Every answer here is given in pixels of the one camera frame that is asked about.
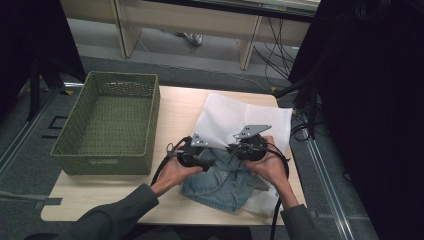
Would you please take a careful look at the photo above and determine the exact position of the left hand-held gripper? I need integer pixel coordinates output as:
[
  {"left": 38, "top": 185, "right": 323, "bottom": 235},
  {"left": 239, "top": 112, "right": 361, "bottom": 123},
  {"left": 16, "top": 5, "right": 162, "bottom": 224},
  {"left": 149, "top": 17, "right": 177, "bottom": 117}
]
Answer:
[{"left": 175, "top": 131, "right": 217, "bottom": 173}]

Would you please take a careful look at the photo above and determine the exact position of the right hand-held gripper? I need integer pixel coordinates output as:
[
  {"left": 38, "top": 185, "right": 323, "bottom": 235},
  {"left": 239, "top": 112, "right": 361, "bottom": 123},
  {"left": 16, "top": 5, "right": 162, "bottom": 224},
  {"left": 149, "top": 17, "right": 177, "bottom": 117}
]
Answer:
[{"left": 225, "top": 124, "right": 273, "bottom": 163}]

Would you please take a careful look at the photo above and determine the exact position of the white cloth sheet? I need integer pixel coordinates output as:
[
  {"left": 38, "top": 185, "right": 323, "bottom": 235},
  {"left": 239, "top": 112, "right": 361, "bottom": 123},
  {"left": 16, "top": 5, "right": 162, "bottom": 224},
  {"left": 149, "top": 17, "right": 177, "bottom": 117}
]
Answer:
[{"left": 192, "top": 91, "right": 294, "bottom": 218}]

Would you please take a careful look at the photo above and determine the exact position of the blue denim garment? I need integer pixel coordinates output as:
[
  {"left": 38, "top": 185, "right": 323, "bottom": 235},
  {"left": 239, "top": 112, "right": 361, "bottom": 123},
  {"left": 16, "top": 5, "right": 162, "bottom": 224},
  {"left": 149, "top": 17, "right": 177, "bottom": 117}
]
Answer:
[{"left": 180, "top": 146, "right": 270, "bottom": 213}]

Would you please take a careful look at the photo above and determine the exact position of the green woven basket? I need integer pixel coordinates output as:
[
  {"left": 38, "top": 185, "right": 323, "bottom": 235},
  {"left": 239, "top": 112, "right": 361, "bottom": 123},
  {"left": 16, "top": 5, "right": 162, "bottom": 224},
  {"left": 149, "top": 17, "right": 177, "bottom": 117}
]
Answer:
[{"left": 49, "top": 71, "right": 162, "bottom": 177}]

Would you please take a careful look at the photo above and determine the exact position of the person's left hand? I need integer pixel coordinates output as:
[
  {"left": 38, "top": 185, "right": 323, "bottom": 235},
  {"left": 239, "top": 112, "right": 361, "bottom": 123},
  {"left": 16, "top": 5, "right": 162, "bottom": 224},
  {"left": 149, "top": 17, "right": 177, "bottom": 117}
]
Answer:
[{"left": 150, "top": 156, "right": 204, "bottom": 198}]

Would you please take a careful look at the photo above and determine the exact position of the person's right hand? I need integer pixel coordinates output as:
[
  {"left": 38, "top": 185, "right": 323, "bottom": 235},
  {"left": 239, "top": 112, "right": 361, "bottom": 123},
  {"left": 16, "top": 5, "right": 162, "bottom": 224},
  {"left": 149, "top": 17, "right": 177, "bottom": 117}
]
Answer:
[{"left": 244, "top": 134, "right": 292, "bottom": 198}]

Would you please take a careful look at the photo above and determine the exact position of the grey shoe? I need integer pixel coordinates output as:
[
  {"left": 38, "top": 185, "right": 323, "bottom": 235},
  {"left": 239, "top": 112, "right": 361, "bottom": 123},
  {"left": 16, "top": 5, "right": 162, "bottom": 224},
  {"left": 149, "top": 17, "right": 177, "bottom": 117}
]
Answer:
[{"left": 174, "top": 31, "right": 204, "bottom": 48}]

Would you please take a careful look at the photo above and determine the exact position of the black curtain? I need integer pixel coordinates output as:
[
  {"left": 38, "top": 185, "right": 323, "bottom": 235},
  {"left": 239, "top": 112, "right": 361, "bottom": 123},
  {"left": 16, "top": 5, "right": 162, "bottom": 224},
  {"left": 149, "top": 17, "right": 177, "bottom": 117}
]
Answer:
[
  {"left": 287, "top": 0, "right": 424, "bottom": 240},
  {"left": 0, "top": 0, "right": 87, "bottom": 122}
]

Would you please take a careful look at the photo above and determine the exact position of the light wooden bench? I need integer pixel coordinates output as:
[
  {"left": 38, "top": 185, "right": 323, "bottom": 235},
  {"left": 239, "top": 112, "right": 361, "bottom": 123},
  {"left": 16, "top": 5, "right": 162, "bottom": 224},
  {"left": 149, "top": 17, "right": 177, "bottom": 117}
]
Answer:
[{"left": 59, "top": 0, "right": 322, "bottom": 72}]

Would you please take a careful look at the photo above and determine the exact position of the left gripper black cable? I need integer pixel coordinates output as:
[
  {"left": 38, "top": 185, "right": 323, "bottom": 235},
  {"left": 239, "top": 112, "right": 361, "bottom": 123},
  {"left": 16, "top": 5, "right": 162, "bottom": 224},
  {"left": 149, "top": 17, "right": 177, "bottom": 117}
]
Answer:
[{"left": 150, "top": 135, "right": 194, "bottom": 186}]

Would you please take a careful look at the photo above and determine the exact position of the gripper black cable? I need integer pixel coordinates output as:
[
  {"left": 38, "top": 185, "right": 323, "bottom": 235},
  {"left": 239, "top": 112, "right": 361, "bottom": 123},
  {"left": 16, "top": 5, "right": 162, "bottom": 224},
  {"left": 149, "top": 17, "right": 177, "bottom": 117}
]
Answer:
[
  {"left": 150, "top": 135, "right": 194, "bottom": 186},
  {"left": 265, "top": 145, "right": 292, "bottom": 240}
]

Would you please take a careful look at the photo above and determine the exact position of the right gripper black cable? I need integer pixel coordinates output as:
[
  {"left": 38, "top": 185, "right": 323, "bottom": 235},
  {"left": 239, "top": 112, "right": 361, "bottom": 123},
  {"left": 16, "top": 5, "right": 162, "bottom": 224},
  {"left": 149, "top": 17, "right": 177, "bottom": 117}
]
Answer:
[{"left": 265, "top": 145, "right": 292, "bottom": 240}]

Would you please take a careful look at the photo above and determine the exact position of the metal floor rail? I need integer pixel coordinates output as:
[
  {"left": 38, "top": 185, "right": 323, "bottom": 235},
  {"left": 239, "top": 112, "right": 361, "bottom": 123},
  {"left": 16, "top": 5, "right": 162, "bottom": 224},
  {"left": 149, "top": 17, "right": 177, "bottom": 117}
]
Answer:
[
  {"left": 304, "top": 131, "right": 355, "bottom": 240},
  {"left": 0, "top": 87, "right": 64, "bottom": 181}
]

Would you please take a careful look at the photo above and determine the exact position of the bundle of black cables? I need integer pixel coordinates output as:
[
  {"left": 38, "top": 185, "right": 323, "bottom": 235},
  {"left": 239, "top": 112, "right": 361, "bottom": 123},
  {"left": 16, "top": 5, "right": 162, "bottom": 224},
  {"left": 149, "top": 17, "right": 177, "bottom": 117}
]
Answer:
[{"left": 252, "top": 16, "right": 298, "bottom": 88}]

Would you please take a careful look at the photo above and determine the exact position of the grey floor strap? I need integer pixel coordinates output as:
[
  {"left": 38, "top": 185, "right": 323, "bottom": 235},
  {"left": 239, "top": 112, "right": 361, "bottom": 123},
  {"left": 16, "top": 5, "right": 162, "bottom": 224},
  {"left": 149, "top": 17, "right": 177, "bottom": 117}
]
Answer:
[{"left": 0, "top": 190, "right": 64, "bottom": 210}]

